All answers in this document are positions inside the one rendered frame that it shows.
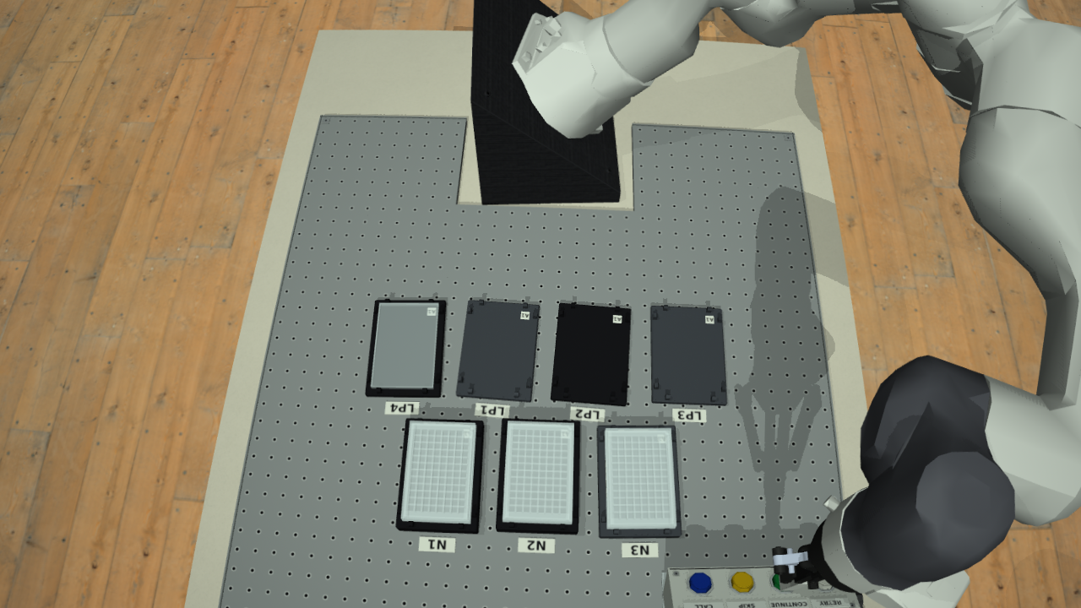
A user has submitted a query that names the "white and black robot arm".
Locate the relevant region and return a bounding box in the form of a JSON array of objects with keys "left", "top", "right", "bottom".
[{"left": 512, "top": 0, "right": 1081, "bottom": 608}]

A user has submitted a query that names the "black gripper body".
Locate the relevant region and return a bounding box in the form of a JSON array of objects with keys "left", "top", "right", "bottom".
[{"left": 798, "top": 519, "right": 859, "bottom": 593}]

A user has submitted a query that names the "white label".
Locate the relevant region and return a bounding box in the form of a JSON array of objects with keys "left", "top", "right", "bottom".
[
  {"left": 385, "top": 402, "right": 421, "bottom": 415},
  {"left": 672, "top": 409, "right": 707, "bottom": 423},
  {"left": 570, "top": 407, "right": 605, "bottom": 422},
  {"left": 622, "top": 543, "right": 659, "bottom": 557},
  {"left": 475, "top": 404, "right": 510, "bottom": 418},
  {"left": 419, "top": 537, "right": 456, "bottom": 553},
  {"left": 518, "top": 538, "right": 555, "bottom": 554}
]

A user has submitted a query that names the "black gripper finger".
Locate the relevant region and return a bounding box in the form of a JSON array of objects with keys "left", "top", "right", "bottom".
[
  {"left": 789, "top": 579, "right": 824, "bottom": 590},
  {"left": 772, "top": 546, "right": 823, "bottom": 591}
]

